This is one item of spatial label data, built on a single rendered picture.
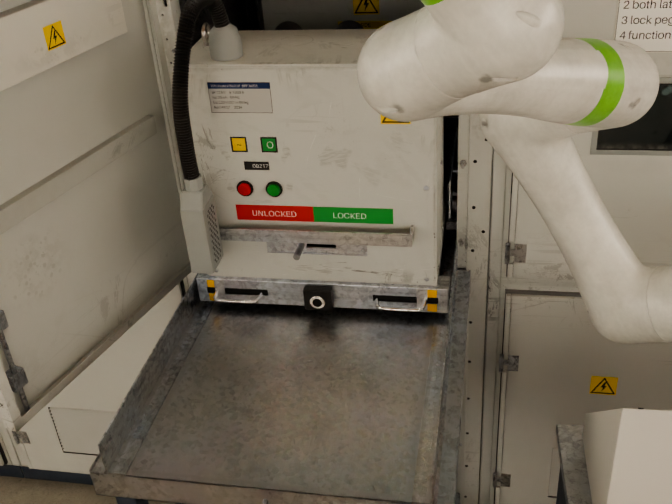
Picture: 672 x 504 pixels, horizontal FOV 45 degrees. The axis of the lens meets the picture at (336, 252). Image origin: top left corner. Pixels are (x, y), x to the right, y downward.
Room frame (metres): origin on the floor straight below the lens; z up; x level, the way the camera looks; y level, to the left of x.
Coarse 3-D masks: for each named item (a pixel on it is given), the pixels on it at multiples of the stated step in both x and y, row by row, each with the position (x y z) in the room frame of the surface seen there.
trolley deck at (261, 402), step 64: (256, 320) 1.39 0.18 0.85; (320, 320) 1.38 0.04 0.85; (384, 320) 1.36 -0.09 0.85; (192, 384) 1.20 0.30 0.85; (256, 384) 1.19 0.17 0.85; (320, 384) 1.17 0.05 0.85; (384, 384) 1.16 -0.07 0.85; (448, 384) 1.15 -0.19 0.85; (192, 448) 1.03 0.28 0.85; (256, 448) 1.02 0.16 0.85; (320, 448) 1.01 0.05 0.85; (384, 448) 1.00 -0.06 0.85; (448, 448) 0.98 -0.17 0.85
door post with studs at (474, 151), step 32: (480, 128) 1.52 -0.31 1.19; (480, 160) 1.52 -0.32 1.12; (480, 192) 1.52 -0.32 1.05; (480, 224) 1.52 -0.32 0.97; (480, 256) 1.52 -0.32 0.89; (480, 288) 1.52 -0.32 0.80; (480, 320) 1.52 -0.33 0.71; (480, 352) 1.52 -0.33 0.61; (480, 384) 1.52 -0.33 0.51; (480, 416) 1.51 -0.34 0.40
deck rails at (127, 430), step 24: (192, 288) 1.45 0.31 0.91; (456, 288) 1.45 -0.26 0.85; (192, 312) 1.42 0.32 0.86; (168, 336) 1.30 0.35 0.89; (192, 336) 1.35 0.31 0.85; (432, 336) 1.29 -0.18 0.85; (168, 360) 1.27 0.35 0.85; (432, 360) 1.21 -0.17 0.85; (144, 384) 1.17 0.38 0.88; (168, 384) 1.20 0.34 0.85; (432, 384) 1.14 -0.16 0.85; (120, 408) 1.07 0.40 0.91; (144, 408) 1.14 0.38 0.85; (432, 408) 1.08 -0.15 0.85; (120, 432) 1.05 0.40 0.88; (144, 432) 1.07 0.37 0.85; (432, 432) 1.02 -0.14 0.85; (120, 456) 1.02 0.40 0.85; (432, 456) 0.96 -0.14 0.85; (432, 480) 0.87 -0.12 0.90
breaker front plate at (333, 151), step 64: (192, 128) 1.46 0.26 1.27; (256, 128) 1.43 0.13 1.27; (320, 128) 1.40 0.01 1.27; (384, 128) 1.38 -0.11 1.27; (256, 192) 1.43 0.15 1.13; (320, 192) 1.41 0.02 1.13; (384, 192) 1.38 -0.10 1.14; (256, 256) 1.44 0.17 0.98; (320, 256) 1.41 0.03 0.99; (384, 256) 1.38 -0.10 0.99
